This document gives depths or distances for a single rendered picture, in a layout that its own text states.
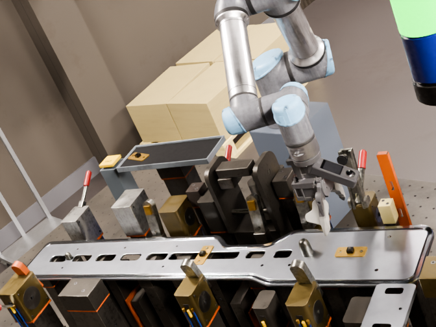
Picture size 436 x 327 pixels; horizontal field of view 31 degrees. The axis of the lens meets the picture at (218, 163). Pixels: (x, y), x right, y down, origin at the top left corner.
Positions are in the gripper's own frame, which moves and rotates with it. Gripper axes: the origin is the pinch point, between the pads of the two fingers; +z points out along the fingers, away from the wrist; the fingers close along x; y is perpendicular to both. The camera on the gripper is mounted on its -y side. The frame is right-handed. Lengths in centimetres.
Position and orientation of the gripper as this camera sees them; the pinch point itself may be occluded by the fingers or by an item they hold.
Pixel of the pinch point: (338, 217)
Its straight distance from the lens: 204.4
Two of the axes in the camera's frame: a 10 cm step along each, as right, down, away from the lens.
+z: 3.7, 8.2, 4.4
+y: -8.4, 0.9, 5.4
